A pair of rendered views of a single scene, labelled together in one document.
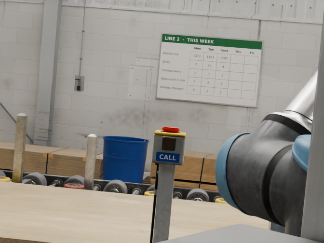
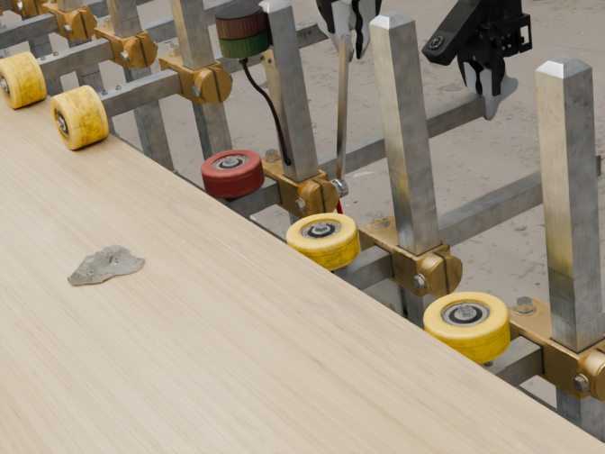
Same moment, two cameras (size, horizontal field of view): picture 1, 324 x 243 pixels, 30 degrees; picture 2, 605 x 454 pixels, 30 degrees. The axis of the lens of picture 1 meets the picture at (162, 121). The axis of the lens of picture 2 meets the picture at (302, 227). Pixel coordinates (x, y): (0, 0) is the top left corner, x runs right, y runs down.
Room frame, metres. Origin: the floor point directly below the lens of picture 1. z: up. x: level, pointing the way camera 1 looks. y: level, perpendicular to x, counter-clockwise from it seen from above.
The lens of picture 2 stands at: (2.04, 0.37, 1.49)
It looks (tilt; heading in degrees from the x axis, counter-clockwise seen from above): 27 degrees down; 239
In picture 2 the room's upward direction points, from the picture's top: 10 degrees counter-clockwise
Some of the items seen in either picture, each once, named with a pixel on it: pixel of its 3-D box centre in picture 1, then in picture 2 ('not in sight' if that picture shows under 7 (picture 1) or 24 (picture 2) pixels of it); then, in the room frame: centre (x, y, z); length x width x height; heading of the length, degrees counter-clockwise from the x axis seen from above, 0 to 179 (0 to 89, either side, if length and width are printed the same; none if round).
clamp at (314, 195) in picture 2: not in sight; (293, 186); (1.33, -0.80, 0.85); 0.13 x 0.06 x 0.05; 87
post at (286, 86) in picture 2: not in sight; (302, 176); (1.33, -0.78, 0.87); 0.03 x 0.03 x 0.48; 87
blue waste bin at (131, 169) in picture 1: (124, 167); not in sight; (7.13, 0.39, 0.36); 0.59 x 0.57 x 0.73; 172
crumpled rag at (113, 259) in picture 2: not in sight; (102, 258); (1.65, -0.71, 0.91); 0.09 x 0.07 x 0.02; 170
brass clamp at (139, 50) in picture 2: not in sight; (126, 45); (1.30, -1.30, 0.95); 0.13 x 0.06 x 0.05; 87
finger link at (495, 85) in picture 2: not in sight; (491, 65); (0.98, -0.78, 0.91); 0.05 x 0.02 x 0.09; 87
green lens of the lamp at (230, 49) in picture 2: not in sight; (243, 40); (1.38, -0.78, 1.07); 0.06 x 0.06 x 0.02
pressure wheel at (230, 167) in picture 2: not in sight; (238, 197); (1.41, -0.82, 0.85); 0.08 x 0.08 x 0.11
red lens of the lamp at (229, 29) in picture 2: not in sight; (239, 21); (1.38, -0.78, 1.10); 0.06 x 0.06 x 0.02
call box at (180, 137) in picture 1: (168, 148); not in sight; (1.37, -0.02, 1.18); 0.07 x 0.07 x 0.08; 87
